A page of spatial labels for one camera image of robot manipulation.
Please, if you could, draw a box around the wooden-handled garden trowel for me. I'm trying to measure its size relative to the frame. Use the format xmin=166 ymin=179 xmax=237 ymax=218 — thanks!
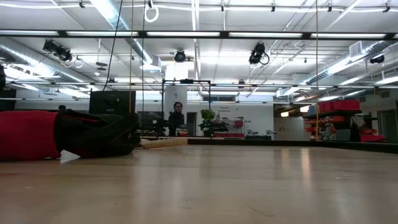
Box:
xmin=141 ymin=138 xmax=189 ymax=150

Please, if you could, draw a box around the red and black gardening glove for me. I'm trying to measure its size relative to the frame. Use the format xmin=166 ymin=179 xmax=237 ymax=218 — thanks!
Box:
xmin=0 ymin=108 xmax=141 ymax=161

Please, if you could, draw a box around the green potted plant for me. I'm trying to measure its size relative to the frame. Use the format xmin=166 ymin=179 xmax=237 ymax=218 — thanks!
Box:
xmin=198 ymin=108 xmax=216 ymax=137

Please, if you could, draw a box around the red bin rack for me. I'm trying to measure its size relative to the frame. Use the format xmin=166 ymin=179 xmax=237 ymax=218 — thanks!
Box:
xmin=214 ymin=119 xmax=245 ymax=138

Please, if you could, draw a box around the black overhead light bar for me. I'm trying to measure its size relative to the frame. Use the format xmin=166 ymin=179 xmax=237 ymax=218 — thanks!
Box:
xmin=0 ymin=29 xmax=398 ymax=40

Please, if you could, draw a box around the black monitor box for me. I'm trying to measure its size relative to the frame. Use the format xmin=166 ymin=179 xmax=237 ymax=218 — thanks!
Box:
xmin=89 ymin=90 xmax=137 ymax=116

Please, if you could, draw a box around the black shelf with red bins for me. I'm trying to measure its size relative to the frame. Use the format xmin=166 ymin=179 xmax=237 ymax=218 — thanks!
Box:
xmin=303 ymin=99 xmax=363 ymax=141

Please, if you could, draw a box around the red crate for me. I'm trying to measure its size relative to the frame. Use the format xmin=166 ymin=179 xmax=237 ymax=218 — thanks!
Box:
xmin=360 ymin=124 xmax=385 ymax=143

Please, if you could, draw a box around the black aluminium table frame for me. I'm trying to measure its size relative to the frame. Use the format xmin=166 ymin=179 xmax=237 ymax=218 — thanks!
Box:
xmin=139 ymin=135 xmax=398 ymax=154

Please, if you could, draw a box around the white cable loop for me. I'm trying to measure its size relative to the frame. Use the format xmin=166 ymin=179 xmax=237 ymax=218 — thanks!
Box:
xmin=144 ymin=3 xmax=160 ymax=24

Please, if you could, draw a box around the black hanging cable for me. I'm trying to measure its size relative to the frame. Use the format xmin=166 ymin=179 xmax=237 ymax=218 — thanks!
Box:
xmin=101 ymin=0 xmax=124 ymax=91

